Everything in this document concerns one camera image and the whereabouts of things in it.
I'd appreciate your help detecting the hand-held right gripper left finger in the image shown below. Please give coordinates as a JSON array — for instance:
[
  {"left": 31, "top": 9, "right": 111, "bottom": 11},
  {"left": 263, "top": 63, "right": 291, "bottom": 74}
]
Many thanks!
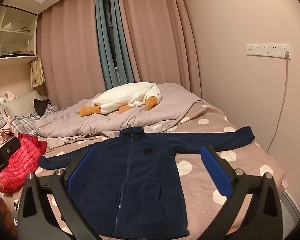
[{"left": 17, "top": 144, "right": 103, "bottom": 240}]

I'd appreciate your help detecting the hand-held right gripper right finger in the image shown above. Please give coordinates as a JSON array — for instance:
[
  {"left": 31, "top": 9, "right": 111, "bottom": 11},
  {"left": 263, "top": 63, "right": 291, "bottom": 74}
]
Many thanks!
[{"left": 201, "top": 144, "right": 283, "bottom": 240}]

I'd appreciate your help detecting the navy fleece jacket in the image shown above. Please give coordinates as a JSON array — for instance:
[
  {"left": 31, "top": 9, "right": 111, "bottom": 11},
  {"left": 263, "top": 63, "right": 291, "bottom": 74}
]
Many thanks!
[{"left": 39, "top": 126, "right": 255, "bottom": 238}]

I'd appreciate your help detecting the pile of pink clothes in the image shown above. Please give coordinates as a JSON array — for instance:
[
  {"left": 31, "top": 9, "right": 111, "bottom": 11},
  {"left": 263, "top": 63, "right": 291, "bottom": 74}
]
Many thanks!
[{"left": 0, "top": 116, "right": 15, "bottom": 147}]

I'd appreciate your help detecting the red down jacket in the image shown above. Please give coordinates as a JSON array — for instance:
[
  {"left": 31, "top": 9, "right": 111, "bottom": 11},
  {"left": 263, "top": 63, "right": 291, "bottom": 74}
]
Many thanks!
[{"left": 0, "top": 133, "right": 48, "bottom": 193}]

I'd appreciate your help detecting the polka dot bed sheet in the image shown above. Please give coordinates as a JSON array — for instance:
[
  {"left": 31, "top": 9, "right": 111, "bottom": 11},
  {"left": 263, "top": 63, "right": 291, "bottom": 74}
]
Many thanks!
[{"left": 0, "top": 97, "right": 287, "bottom": 240}]

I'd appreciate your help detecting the plaid pillow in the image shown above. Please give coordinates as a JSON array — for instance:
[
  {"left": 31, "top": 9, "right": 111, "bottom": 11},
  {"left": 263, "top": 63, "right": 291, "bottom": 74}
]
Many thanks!
[{"left": 11, "top": 104, "right": 58, "bottom": 137}]

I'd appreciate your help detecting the beige pillow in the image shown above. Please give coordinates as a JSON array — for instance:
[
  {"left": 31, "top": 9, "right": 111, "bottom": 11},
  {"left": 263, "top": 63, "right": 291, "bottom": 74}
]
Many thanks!
[{"left": 2, "top": 90, "right": 43, "bottom": 118}]

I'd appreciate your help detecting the black cloth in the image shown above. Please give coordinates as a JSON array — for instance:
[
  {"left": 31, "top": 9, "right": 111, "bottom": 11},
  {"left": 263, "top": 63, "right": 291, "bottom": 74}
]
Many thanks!
[{"left": 33, "top": 98, "right": 52, "bottom": 117}]

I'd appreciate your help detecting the light purple quilt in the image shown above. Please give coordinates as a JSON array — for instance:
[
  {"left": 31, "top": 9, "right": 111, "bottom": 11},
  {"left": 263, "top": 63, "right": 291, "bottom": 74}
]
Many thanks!
[{"left": 33, "top": 82, "right": 203, "bottom": 138}]

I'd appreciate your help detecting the white goose plush toy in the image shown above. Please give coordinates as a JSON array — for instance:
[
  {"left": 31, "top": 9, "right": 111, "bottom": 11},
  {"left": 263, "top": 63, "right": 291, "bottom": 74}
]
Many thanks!
[{"left": 79, "top": 82, "right": 162, "bottom": 117}]

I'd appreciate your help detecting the beige hanging fringe cloth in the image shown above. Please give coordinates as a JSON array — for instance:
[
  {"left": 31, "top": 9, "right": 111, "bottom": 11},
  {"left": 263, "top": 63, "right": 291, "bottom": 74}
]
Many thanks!
[{"left": 30, "top": 57, "right": 45, "bottom": 87}]

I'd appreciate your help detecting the pink curtain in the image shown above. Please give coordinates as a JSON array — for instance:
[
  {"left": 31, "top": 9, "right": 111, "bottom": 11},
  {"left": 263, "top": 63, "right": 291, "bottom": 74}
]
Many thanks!
[
  {"left": 116, "top": 0, "right": 202, "bottom": 98},
  {"left": 36, "top": 0, "right": 108, "bottom": 108}
]

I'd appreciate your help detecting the blue curtain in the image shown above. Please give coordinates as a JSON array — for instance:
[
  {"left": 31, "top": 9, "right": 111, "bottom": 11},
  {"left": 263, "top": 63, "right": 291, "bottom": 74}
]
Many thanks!
[{"left": 94, "top": 0, "right": 135, "bottom": 90}]

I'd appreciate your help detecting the white wall shelf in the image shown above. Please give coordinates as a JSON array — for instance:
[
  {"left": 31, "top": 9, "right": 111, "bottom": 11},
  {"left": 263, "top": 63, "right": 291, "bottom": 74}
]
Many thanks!
[{"left": 0, "top": 5, "right": 38, "bottom": 68}]

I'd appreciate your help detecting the beige power cable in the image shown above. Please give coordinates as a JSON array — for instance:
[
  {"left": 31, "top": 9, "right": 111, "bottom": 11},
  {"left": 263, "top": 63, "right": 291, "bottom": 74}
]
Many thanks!
[{"left": 266, "top": 51, "right": 290, "bottom": 153}]

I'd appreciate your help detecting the white wall socket strip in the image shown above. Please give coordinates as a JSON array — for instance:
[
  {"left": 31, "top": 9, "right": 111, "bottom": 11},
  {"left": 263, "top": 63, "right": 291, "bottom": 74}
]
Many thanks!
[{"left": 245, "top": 44, "right": 292, "bottom": 60}]

